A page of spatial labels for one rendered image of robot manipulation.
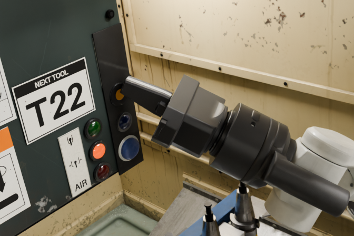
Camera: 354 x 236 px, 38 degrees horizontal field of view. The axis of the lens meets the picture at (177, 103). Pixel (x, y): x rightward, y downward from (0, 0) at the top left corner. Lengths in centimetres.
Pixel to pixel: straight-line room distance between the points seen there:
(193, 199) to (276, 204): 120
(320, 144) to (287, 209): 9
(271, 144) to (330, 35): 70
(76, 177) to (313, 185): 28
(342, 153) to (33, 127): 36
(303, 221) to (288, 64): 76
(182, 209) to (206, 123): 126
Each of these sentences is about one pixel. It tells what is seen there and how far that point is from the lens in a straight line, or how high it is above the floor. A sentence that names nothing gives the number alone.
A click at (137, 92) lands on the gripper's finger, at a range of 64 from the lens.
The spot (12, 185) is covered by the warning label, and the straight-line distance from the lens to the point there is 61.
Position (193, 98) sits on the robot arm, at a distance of 64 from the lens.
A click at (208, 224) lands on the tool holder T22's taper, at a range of 104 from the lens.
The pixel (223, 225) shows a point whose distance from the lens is 115.
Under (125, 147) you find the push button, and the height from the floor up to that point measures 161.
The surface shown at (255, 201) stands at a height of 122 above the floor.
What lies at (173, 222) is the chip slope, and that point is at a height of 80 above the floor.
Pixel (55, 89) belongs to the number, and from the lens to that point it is 60.
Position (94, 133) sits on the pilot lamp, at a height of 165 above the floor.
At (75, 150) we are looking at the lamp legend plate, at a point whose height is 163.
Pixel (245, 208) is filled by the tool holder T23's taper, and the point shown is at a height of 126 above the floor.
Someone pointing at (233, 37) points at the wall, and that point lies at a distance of 145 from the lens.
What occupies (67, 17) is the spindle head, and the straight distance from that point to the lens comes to 60.
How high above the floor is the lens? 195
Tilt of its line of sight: 26 degrees down
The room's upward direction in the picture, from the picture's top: 7 degrees counter-clockwise
